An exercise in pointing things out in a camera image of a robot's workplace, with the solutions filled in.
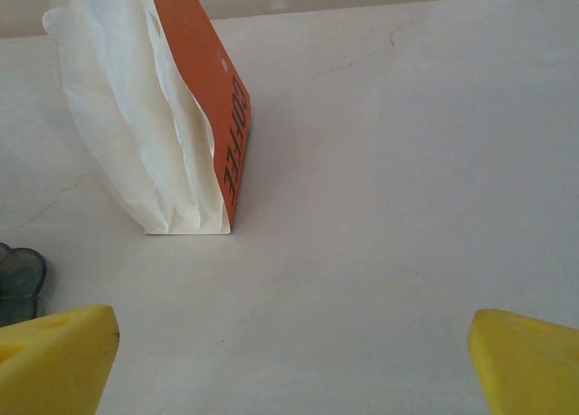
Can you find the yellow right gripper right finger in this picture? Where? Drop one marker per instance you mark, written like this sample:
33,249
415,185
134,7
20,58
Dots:
529,370

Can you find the smoky grey plastic dripper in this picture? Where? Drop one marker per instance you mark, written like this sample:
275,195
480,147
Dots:
20,279

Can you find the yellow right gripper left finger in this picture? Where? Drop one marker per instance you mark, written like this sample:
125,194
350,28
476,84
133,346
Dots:
54,365

